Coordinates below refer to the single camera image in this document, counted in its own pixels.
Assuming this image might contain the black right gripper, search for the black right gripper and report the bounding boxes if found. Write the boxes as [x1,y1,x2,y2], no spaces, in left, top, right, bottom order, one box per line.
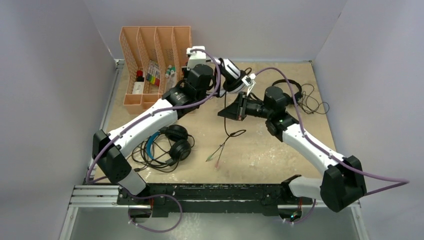
[219,92,273,121]

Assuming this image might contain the white and black headphones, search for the white and black headphones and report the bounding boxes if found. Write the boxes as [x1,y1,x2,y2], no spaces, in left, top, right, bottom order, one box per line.
[215,58,252,97]

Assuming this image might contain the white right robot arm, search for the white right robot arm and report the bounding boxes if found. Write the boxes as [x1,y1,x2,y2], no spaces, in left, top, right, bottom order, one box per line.
[217,86,367,213]

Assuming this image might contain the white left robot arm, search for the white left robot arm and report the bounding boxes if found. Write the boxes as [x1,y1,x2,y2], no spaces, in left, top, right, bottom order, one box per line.
[92,64,221,205]

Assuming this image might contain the black and blue headphones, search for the black and blue headphones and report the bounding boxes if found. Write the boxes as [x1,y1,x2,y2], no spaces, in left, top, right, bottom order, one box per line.
[145,124,192,166]

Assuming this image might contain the clear plastic packaged item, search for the clear plastic packaged item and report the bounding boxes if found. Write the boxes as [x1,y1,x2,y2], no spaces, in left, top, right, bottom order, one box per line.
[164,73,177,93]

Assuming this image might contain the coloured marker set pack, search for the coloured marker set pack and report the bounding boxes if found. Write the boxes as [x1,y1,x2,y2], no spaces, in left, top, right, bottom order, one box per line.
[145,60,161,87]

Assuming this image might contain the peach plastic file organizer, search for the peach plastic file organizer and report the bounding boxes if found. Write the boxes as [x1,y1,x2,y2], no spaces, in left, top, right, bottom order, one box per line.
[119,26,192,115]

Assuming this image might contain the white product box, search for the white product box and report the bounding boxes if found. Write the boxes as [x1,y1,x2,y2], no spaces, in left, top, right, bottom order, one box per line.
[132,81,145,95]

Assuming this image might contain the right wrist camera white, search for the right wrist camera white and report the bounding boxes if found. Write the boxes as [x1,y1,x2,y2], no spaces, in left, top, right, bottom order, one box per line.
[241,73,256,97]

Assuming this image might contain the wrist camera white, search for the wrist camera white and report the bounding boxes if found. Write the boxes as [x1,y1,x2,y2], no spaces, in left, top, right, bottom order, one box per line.
[186,45,211,70]
[241,73,256,97]

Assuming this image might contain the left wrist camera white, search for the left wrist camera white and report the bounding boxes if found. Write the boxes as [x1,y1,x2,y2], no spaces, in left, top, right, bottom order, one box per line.
[186,45,211,70]

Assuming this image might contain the thin black headphone cable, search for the thin black headphone cable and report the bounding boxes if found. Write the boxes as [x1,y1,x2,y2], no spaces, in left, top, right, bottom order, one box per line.
[294,82,331,116]

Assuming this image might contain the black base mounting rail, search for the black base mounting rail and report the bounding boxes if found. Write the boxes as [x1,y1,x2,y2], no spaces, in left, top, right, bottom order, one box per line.
[117,183,313,218]

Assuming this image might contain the black cable of blue headphones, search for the black cable of blue headphones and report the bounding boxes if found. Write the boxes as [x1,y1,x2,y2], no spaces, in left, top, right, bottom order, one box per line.
[130,132,196,174]

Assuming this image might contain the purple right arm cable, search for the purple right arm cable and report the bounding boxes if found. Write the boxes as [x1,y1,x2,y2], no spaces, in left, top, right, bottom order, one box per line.
[254,67,410,226]

